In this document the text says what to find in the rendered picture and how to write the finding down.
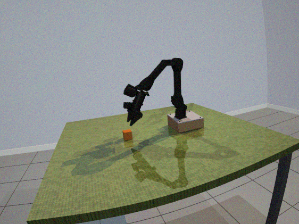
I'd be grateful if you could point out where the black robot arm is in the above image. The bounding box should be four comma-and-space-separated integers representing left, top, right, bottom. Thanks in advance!
123, 58, 187, 119

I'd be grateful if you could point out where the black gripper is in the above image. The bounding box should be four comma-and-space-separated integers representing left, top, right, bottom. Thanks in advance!
127, 98, 143, 126

